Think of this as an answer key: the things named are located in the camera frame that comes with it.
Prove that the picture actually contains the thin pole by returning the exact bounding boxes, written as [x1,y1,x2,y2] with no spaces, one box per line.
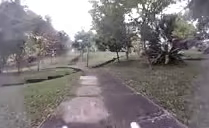
[85,45,90,68]

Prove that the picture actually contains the group of trees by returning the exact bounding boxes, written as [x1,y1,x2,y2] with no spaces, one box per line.
[72,0,209,64]

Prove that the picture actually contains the dark asphalt path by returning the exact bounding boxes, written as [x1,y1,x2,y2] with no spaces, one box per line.
[40,63,190,128]

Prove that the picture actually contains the pale concrete slab strip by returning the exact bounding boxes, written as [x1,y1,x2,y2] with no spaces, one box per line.
[56,74,110,125]

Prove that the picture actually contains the spiky palm-like bush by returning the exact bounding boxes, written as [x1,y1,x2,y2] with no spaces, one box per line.
[143,14,190,67]

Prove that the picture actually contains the grass lawn with leaves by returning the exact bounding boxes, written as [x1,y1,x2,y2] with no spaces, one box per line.
[83,49,209,128]

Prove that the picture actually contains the robot's own part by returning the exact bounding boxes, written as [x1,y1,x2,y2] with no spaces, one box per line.
[130,121,141,128]

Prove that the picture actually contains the grass lawn with ditch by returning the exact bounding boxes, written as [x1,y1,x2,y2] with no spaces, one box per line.
[0,54,84,128]

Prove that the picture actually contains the row of trees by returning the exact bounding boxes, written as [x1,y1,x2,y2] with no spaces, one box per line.
[0,0,73,75]

